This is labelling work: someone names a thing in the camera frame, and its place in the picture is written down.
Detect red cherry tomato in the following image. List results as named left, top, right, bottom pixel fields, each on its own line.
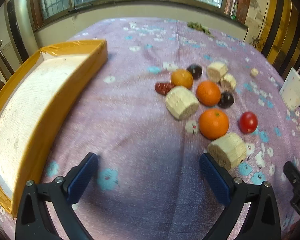
left=238, top=112, right=258, bottom=134

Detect orange front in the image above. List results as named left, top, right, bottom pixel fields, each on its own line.
left=199, top=108, right=229, bottom=140

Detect orange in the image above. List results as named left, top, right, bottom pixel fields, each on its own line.
left=196, top=80, right=221, bottom=107
left=199, top=108, right=229, bottom=140

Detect dark plum front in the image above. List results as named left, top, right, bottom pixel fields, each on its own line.
left=217, top=91, right=234, bottom=109

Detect dark plum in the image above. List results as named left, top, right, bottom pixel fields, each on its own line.
left=217, top=91, right=234, bottom=109
left=187, top=64, right=203, bottom=80

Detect dark plum back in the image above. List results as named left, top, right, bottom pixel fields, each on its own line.
left=187, top=64, right=203, bottom=80

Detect red jujube date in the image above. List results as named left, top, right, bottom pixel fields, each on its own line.
left=154, top=82, right=175, bottom=96

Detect yellow-orange tangerine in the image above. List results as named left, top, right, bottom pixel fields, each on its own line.
left=171, top=69, right=193, bottom=89

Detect yellow white tray box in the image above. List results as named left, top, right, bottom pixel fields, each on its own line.
left=0, top=40, right=108, bottom=217

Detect white dotted paper cup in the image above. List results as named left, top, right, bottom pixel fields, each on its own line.
left=279, top=68, right=300, bottom=111

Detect green dried leaves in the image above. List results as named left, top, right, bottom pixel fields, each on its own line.
left=187, top=22, right=211, bottom=35

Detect standing air conditioner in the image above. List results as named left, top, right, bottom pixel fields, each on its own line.
left=4, top=0, right=39, bottom=64

